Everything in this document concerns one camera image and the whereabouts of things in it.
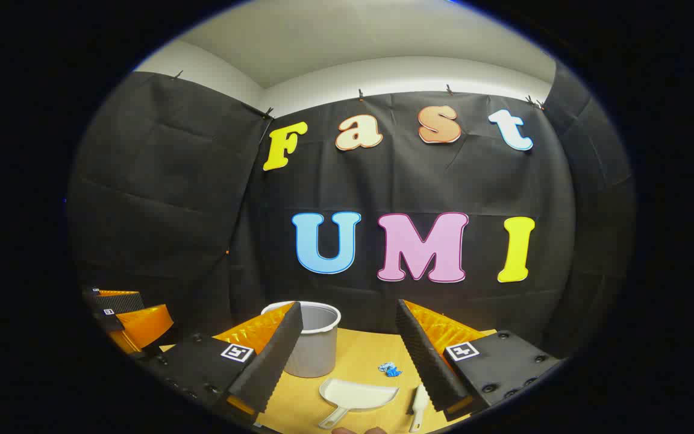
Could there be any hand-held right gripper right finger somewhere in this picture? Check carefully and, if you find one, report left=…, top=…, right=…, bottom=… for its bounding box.
left=395, top=299, right=564, bottom=423

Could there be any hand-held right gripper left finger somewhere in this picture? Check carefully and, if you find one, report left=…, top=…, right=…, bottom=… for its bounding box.
left=142, top=301, right=304, bottom=426

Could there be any small white broom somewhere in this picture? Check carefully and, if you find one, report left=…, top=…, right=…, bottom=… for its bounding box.
left=407, top=383, right=431, bottom=433

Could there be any grey plastic garbage bin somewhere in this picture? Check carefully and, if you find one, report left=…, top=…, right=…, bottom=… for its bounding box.
left=261, top=301, right=342, bottom=379

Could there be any white plastic dustpan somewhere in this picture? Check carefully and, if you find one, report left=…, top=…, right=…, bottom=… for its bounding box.
left=318, top=379, right=400, bottom=430

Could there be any wooden desktop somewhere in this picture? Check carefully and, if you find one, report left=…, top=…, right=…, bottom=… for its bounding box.
left=160, top=325, right=498, bottom=434

